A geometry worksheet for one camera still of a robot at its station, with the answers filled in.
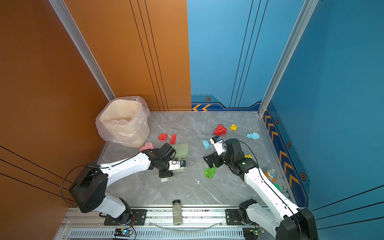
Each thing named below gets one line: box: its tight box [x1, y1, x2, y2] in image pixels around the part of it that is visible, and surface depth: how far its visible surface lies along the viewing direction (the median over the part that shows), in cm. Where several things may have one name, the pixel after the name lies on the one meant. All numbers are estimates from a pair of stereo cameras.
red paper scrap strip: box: [170, 134, 177, 145], surface depth 107 cm
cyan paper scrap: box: [202, 139, 210, 151], surface depth 101 cm
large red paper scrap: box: [213, 124, 227, 136], surface depth 108 cm
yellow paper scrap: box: [230, 124, 238, 131], surface depth 111 cm
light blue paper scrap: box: [246, 132, 260, 140], surface depth 107 cm
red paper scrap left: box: [158, 133, 169, 142], surface depth 107 cm
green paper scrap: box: [204, 163, 217, 178], surface depth 89 cm
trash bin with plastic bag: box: [95, 96, 151, 148], surface depth 88 cm
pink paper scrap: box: [139, 142, 155, 152], surface depth 101 cm
